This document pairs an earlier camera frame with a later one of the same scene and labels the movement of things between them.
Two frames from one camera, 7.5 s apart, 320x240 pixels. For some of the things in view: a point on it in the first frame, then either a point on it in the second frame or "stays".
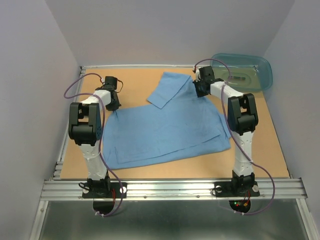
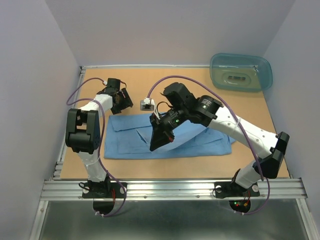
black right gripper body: x=199 y=88 -> x=171 y=120
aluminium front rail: x=172 y=189 stays
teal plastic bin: x=248 y=73 stays
